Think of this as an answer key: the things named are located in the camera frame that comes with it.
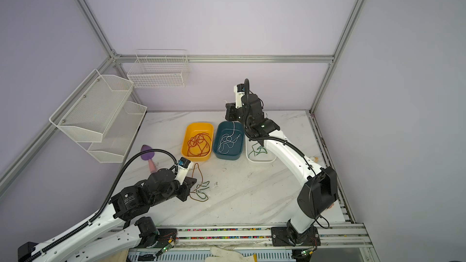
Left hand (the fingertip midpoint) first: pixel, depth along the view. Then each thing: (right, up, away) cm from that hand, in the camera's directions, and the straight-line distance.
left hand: (193, 182), depth 72 cm
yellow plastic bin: (-10, +21, +35) cm, 42 cm away
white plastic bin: (+31, +5, +26) cm, 41 cm away
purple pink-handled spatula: (-32, +6, +27) cm, 42 cm away
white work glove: (+12, -28, -2) cm, 31 cm away
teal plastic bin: (+8, +22, +33) cm, 41 cm away
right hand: (+12, +32, +4) cm, 35 cm away
